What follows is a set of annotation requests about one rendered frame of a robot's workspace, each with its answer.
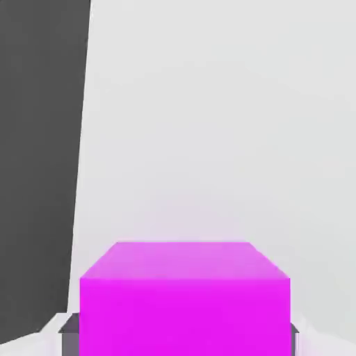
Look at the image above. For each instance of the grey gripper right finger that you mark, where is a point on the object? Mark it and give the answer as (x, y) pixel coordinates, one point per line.
(295, 340)

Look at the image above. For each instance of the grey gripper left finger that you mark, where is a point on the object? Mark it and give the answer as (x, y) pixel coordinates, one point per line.
(69, 338)

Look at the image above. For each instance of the small magenta cube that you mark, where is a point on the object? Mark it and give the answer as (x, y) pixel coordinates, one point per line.
(185, 311)

